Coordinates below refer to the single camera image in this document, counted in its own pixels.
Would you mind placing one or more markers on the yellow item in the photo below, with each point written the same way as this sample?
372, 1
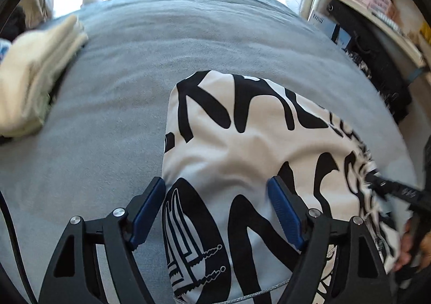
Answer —
425, 33

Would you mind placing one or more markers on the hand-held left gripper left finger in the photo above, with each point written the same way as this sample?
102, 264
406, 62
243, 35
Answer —
148, 209

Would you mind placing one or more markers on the pink storage drawer unit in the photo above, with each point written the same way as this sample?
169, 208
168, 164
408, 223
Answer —
377, 2

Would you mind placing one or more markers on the folded cream fleece cloth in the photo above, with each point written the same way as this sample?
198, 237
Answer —
33, 82

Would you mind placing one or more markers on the bed with grey-blue sheet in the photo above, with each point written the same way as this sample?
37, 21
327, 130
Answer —
118, 88

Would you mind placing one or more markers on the blue white carton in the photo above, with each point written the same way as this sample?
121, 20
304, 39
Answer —
318, 19

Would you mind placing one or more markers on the long black case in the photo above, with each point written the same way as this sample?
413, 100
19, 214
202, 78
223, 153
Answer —
343, 14

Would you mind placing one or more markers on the beige flower curtain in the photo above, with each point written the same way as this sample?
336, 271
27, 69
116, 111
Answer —
38, 4

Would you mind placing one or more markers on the black garment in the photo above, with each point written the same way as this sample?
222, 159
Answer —
11, 23

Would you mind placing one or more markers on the person's right hand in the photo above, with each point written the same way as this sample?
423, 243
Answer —
409, 250

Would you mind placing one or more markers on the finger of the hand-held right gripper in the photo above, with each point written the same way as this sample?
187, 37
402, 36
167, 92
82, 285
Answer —
390, 187

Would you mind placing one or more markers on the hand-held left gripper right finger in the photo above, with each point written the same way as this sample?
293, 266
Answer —
284, 213

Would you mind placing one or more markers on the black white printed hooded jacket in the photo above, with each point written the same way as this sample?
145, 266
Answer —
235, 156

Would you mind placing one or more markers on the black white fringed scarf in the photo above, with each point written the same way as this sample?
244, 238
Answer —
387, 82

